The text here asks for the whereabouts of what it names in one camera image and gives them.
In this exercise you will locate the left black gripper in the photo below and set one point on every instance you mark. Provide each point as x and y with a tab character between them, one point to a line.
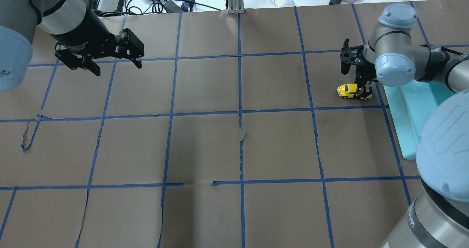
83	31

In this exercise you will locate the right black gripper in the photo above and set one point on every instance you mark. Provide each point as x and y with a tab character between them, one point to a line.
363	78

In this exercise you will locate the yellow toy beetle car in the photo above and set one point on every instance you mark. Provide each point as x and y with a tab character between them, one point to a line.
347	91

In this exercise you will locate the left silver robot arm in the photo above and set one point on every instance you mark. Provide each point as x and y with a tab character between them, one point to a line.
18	22

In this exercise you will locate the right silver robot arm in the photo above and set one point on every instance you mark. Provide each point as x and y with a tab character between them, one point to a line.
438	218

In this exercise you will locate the black power adapter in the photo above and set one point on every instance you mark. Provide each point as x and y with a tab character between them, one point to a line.
110	5

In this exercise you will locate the light blue plastic bin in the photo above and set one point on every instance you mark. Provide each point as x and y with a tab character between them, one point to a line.
411	106

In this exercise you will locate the brown paper table cover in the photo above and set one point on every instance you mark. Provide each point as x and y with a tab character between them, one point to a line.
231	135

